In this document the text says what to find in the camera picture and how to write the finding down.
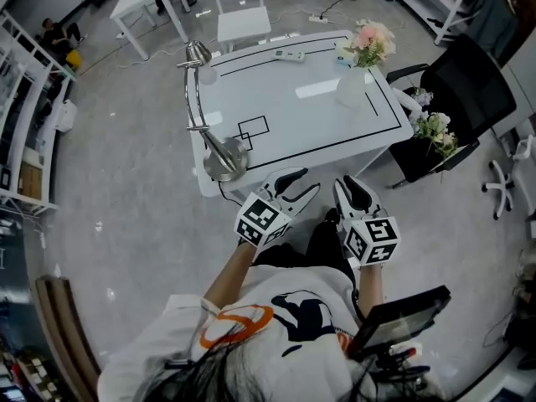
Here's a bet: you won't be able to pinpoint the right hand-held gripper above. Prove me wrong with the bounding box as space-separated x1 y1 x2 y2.
332 174 402 266

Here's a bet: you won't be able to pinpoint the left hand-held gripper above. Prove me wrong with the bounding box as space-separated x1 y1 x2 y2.
234 166 322 250

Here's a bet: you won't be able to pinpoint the white and green flowers bunch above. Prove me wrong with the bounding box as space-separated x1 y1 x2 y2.
408 110 460 162

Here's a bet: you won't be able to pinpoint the white vase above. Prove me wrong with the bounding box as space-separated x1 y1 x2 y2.
336 65 376 109

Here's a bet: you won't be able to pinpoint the pale lilac flowers bunch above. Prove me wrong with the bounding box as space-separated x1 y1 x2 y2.
409 85 435 109

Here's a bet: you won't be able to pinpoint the pink flowers bouquet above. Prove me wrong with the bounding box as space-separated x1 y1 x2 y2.
344 18 397 70

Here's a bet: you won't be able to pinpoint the person's left forearm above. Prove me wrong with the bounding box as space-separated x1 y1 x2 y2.
203 240 257 310

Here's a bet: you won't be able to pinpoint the person's right forearm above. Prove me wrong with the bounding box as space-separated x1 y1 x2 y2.
358 262 385 322

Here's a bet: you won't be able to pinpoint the person's black trousers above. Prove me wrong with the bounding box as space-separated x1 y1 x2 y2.
253 207 357 292

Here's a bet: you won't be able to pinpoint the silver desk lamp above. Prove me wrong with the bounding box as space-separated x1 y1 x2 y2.
175 39 250 183

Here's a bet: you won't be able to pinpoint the person's white printed t-shirt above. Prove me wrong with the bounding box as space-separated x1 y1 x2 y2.
98 264 362 402

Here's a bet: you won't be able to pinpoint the black tablet screen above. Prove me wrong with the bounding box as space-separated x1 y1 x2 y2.
347 285 453 362

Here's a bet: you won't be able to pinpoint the white remote control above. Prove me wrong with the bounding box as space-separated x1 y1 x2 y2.
273 49 307 64

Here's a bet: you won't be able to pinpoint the white swivel chair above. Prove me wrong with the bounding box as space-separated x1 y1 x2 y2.
481 133 536 222

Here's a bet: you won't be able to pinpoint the black office chair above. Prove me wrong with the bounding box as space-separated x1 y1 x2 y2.
384 33 518 190

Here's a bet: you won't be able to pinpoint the white wooden chair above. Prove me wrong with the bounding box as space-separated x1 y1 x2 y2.
208 0 273 54

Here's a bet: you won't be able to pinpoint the white shelf unit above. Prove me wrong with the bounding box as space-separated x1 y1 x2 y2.
394 0 483 46

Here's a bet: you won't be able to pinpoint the grey jacket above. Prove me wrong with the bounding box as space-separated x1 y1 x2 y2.
466 0 521 63

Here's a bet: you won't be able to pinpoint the white plastic bag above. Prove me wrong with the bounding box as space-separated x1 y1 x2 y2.
51 98 79 133

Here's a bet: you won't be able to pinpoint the brown wooden board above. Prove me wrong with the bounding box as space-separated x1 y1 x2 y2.
34 276 102 402

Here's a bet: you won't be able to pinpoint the white metal storage rack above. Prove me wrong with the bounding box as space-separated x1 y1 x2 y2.
0 9 79 218

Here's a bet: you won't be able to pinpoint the black lamp cable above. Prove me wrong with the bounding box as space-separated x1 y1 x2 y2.
216 179 245 205

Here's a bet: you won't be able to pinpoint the white floor cable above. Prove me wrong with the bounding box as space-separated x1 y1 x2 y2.
267 8 313 23

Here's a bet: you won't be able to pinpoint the black floor cable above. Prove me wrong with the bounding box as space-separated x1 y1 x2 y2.
319 0 358 18

